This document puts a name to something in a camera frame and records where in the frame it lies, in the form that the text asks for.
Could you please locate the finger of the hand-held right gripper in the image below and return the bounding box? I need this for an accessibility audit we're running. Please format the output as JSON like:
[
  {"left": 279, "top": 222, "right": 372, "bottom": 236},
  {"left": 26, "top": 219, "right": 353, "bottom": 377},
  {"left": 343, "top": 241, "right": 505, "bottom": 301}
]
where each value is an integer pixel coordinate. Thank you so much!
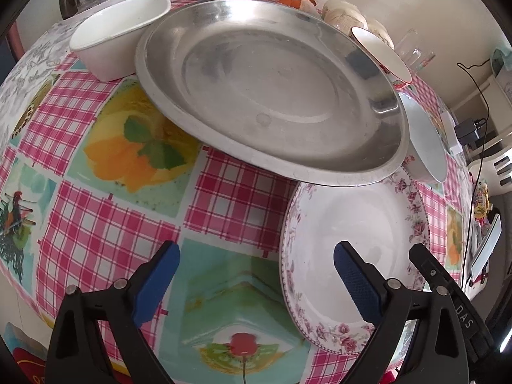
[{"left": 408, "top": 243, "right": 494, "bottom": 369}]

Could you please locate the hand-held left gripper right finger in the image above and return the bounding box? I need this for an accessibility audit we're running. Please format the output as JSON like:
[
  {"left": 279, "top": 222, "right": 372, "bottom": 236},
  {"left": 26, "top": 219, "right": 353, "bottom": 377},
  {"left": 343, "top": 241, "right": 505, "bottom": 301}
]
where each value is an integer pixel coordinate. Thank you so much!
[{"left": 333, "top": 241, "right": 471, "bottom": 384}]

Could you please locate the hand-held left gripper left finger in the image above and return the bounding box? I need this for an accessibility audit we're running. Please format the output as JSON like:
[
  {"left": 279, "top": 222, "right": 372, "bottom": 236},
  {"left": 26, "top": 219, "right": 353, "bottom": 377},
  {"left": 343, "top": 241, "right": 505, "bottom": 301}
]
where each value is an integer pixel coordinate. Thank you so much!
[{"left": 47, "top": 241, "right": 180, "bottom": 384}]

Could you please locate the floral rimmed white plate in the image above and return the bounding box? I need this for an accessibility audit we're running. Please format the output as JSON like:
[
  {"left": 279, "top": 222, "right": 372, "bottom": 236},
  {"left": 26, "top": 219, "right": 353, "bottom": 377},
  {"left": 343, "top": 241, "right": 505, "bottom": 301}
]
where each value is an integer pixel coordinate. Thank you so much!
[{"left": 279, "top": 166, "right": 430, "bottom": 355}]

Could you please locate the white square bowl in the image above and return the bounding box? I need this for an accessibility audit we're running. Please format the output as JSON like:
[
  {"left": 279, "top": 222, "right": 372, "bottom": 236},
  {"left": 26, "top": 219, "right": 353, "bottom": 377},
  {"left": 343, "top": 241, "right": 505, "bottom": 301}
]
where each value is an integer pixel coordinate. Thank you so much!
[{"left": 70, "top": 0, "right": 172, "bottom": 82}]

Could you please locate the white flat device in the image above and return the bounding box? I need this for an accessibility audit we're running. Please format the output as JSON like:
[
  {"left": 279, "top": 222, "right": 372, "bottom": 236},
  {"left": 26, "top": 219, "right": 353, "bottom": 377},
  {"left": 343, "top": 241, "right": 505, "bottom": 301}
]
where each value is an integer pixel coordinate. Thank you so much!
[{"left": 471, "top": 214, "right": 502, "bottom": 278}]

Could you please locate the yellow red packet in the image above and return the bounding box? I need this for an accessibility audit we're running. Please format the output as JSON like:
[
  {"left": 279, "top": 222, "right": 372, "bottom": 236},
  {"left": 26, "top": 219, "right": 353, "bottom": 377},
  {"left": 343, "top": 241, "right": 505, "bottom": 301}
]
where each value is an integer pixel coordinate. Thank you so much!
[{"left": 474, "top": 184, "right": 491, "bottom": 221}]

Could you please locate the pink checked tablecloth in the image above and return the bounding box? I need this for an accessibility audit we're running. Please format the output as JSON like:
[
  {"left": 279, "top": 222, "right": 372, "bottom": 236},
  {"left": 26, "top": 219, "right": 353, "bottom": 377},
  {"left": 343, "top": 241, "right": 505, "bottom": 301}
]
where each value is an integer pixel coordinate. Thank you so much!
[{"left": 0, "top": 0, "right": 473, "bottom": 384}]

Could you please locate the white plastic chair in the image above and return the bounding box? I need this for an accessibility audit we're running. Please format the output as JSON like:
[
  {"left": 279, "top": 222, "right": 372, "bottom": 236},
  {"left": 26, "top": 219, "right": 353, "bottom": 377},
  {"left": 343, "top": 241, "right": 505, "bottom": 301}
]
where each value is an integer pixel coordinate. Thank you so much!
[{"left": 468, "top": 156, "right": 512, "bottom": 193}]

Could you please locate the light blue bowl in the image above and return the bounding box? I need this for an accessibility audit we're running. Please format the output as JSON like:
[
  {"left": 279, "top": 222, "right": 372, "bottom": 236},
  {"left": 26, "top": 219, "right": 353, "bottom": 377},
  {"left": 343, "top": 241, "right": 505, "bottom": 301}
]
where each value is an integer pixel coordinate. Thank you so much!
[{"left": 398, "top": 91, "right": 448, "bottom": 185}]

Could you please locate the black charger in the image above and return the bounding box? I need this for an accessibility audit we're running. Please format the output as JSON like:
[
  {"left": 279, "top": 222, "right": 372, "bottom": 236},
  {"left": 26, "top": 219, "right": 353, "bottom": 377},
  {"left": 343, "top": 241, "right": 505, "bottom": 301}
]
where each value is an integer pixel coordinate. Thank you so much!
[{"left": 456, "top": 118, "right": 486, "bottom": 143}]

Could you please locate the red printed bag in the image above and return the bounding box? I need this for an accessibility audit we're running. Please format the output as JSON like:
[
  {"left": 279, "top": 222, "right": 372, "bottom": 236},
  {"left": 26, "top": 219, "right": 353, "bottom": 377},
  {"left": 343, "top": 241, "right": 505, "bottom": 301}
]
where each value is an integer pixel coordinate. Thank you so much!
[{"left": 0, "top": 324, "right": 54, "bottom": 384}]

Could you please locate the white shelf unit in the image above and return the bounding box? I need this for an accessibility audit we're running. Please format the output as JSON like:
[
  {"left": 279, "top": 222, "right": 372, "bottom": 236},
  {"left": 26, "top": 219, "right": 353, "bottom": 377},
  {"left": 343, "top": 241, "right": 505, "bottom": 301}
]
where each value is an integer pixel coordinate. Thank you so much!
[{"left": 452, "top": 76, "right": 512, "bottom": 129}]

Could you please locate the clear drinking glass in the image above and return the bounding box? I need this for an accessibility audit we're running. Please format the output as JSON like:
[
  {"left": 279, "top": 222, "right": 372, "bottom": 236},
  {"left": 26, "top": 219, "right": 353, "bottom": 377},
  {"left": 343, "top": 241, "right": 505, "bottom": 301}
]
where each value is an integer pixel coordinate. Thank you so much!
[
  {"left": 409, "top": 48, "right": 436, "bottom": 72},
  {"left": 395, "top": 29, "right": 419, "bottom": 61}
]

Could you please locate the teal cloth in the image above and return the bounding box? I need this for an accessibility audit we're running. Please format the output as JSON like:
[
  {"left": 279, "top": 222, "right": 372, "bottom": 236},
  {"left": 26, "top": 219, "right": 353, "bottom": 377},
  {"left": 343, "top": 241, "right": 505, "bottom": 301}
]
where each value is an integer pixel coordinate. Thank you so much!
[{"left": 491, "top": 48, "right": 512, "bottom": 76}]

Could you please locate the red rimmed white bowl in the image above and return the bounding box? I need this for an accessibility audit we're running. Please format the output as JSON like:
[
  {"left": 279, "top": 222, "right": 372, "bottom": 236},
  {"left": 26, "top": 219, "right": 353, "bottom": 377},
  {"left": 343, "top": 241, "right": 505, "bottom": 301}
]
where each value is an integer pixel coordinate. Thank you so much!
[{"left": 351, "top": 27, "right": 413, "bottom": 89}]

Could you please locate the large steel plate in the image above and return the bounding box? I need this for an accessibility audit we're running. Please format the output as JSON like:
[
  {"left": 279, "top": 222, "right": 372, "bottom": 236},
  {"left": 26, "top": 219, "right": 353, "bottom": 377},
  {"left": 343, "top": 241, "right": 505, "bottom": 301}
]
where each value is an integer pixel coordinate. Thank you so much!
[{"left": 135, "top": 0, "right": 411, "bottom": 187}]

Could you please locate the grey floral cloth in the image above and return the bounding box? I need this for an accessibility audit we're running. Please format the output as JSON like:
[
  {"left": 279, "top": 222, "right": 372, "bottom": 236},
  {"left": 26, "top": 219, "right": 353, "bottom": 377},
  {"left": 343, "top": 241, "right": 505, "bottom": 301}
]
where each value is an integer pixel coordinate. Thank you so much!
[{"left": 0, "top": 20, "right": 76, "bottom": 137}]

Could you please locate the beige bagged food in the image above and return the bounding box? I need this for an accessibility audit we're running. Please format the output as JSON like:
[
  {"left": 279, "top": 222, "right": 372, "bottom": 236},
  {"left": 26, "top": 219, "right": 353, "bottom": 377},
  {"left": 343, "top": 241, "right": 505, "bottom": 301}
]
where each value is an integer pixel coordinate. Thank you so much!
[{"left": 322, "top": 0, "right": 395, "bottom": 49}]

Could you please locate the black cable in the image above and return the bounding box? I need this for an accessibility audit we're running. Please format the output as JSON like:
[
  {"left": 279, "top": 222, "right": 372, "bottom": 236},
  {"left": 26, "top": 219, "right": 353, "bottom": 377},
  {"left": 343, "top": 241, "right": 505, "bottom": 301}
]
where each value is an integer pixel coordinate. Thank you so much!
[{"left": 457, "top": 59, "right": 492, "bottom": 289}]

